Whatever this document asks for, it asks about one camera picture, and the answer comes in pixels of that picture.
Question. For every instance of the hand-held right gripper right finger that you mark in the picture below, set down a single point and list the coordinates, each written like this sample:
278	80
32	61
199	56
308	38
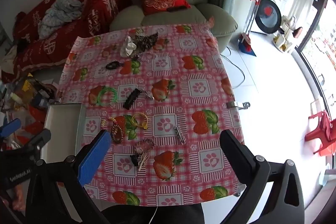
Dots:
235	157

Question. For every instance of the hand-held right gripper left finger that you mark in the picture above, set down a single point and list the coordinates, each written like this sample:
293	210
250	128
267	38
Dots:
94	158

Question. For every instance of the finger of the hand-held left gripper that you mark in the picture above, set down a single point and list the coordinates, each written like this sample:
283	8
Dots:
10	127
39	141

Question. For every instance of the white tray box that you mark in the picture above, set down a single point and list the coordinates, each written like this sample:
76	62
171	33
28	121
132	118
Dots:
61	124

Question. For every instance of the brown oval hair clip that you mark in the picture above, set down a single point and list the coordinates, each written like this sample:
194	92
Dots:
116	132

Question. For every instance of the black beaded hair clip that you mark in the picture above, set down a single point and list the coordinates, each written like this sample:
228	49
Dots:
132	98

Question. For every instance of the small silver claw clip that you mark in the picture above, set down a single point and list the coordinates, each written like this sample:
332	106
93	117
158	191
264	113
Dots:
147	94

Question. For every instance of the person's left hand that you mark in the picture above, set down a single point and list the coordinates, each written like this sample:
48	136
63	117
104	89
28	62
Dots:
19	199

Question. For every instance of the pile of assorted packets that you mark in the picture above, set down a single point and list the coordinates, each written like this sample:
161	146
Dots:
29	98

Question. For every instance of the small beige claw clip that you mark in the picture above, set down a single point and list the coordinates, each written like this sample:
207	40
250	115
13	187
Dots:
104	123

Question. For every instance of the beige hairpins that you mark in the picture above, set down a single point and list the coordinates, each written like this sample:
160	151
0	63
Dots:
143	161

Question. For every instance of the metal table clamp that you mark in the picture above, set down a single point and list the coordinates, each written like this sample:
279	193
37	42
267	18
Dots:
240	105

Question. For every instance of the silver metal hair clip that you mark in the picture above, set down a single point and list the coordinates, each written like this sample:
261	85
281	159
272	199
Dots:
179	133

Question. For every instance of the red plastic chair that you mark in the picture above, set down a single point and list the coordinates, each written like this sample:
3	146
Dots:
321	129

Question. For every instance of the pale blue bucket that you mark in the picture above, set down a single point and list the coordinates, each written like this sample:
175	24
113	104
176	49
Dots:
324	175

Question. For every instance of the black oval hair clip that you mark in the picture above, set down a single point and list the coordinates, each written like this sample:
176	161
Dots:
113	65

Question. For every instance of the strawberry printed pink tablecloth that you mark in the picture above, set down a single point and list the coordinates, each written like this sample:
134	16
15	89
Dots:
168	77

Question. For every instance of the blue dustpan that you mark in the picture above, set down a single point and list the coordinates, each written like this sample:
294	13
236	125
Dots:
246	47

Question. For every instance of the white scrunchie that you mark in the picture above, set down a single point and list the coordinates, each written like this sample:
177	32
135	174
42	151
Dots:
128	46

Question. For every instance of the grey-blue knit cloth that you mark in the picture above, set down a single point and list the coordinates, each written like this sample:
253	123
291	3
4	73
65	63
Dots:
61	14

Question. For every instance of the leopard print scrunchie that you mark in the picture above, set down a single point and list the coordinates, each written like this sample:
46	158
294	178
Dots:
147	41

